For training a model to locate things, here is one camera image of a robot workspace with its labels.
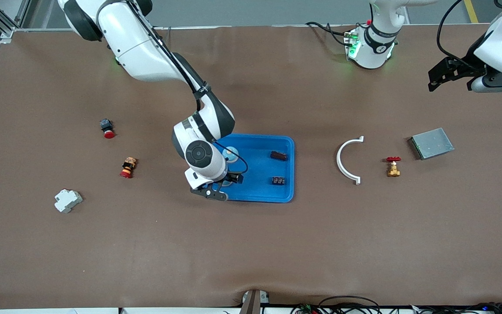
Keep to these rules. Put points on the blue call bell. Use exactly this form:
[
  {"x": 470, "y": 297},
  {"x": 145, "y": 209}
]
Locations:
[
  {"x": 230, "y": 155},
  {"x": 226, "y": 185}
]

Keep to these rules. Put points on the dark brown electrolytic capacitor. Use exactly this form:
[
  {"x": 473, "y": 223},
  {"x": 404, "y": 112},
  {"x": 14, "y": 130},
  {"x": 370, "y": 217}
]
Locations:
[
  {"x": 278, "y": 180},
  {"x": 279, "y": 155}
]

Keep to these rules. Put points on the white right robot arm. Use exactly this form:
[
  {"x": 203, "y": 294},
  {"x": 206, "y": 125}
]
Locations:
[{"x": 137, "y": 52}]

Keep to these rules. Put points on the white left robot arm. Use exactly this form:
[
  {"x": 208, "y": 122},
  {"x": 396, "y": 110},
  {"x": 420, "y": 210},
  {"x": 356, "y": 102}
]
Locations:
[{"x": 375, "y": 43}]

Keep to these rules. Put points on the blue plastic tray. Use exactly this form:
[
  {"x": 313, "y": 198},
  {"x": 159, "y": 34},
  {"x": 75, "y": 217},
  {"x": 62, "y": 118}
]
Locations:
[{"x": 259, "y": 168}]

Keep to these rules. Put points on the silver metal electronics module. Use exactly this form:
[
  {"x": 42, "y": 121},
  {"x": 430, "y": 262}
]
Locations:
[{"x": 432, "y": 143}]

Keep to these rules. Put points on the brown table mat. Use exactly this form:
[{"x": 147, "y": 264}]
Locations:
[{"x": 251, "y": 244}]

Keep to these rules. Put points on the red emergency stop yellow collar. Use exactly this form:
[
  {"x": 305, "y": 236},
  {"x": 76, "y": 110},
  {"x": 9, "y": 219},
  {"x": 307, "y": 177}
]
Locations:
[{"x": 128, "y": 168}]

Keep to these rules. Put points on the white circuit breaker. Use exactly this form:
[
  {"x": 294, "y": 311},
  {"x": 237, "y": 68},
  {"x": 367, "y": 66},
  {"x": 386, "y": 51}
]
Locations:
[{"x": 68, "y": 200}]

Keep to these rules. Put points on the grey metal table bracket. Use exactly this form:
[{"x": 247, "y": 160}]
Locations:
[{"x": 253, "y": 302}]

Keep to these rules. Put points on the red button black switch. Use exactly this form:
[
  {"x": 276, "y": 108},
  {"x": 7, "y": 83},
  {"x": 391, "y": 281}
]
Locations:
[{"x": 107, "y": 128}]

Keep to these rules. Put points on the aluminium frame profile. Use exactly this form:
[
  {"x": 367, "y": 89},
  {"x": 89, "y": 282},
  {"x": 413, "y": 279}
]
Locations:
[{"x": 7, "y": 32}]

